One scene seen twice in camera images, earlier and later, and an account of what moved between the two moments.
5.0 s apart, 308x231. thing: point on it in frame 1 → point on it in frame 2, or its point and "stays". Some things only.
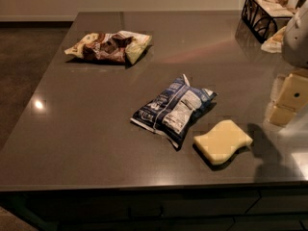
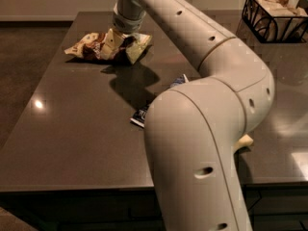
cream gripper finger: [294, 92] → [113, 40]
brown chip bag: [120, 46] stays
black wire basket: [266, 12] stays
